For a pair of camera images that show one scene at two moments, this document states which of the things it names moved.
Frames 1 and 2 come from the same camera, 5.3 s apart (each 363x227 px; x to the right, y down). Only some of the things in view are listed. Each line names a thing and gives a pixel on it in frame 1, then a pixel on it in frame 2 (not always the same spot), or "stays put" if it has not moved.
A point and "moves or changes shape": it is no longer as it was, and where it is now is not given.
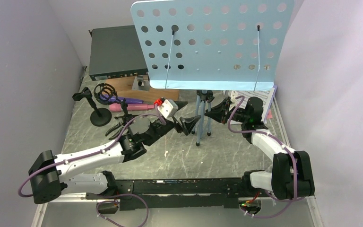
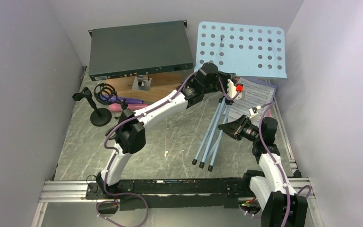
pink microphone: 117,107 stays put
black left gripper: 187,124 to 226,77
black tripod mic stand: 106,94 stays put
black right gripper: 217,112 to 230,128
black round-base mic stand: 99,117 stays put
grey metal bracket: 141,82 stays put
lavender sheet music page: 275,87 moves or changes shape
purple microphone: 120,99 stays put
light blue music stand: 227,45 moves or changes shape
